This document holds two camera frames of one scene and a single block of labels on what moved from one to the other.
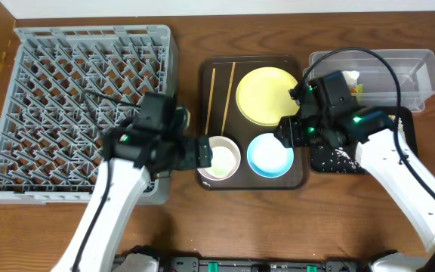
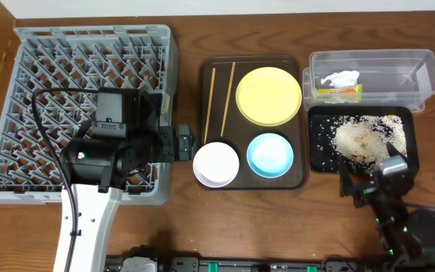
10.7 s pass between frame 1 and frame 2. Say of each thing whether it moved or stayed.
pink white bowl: moved
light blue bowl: stayed
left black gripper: moved
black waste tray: stayed
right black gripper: moved
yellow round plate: stayed
